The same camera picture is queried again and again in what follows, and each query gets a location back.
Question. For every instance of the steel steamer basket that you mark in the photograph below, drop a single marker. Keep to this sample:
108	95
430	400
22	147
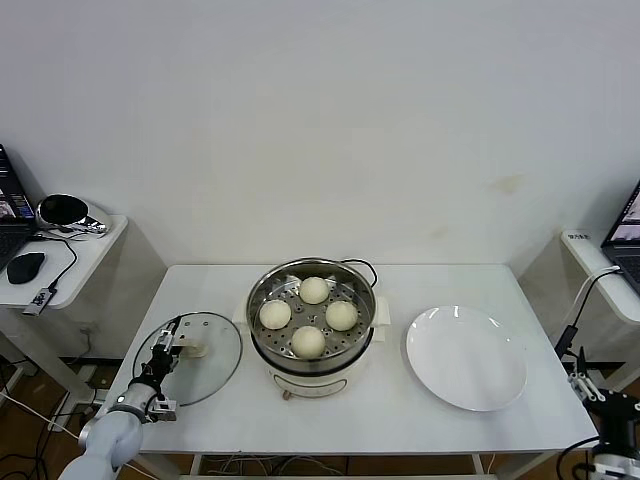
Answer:
350	295

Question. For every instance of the grey usb hub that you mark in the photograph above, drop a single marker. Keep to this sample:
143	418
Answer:
39	300

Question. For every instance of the white side table with headset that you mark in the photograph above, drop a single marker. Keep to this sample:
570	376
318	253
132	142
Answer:
100	260

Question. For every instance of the black computer mouse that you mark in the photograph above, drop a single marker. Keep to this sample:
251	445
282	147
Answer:
25	266

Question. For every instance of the white steamed baozi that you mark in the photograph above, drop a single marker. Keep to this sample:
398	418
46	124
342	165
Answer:
275	315
307	341
314	290
341	315

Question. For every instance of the white electric cooker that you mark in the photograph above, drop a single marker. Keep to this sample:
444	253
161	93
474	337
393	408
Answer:
310	382

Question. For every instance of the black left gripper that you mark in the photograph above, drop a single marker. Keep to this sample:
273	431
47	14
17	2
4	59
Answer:
161	361

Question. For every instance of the white round plate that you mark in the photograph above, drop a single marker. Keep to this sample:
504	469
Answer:
465	360

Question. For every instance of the small printed label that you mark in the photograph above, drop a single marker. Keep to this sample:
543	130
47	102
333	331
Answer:
579	235

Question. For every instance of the chrome headset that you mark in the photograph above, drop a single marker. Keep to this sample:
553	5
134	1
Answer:
70	212

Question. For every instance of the glass pot lid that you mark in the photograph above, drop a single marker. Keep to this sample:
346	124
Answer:
210	360

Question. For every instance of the black laptop with bright screen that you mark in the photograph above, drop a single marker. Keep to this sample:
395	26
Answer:
625	235

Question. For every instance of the black laptop with dark screen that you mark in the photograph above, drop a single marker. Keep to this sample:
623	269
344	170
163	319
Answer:
12	200

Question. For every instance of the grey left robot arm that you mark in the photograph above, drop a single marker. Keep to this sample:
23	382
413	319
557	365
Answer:
115	430

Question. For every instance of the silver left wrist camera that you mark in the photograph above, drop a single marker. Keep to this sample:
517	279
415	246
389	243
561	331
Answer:
164	409

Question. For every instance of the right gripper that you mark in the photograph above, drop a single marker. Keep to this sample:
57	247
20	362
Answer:
617	412

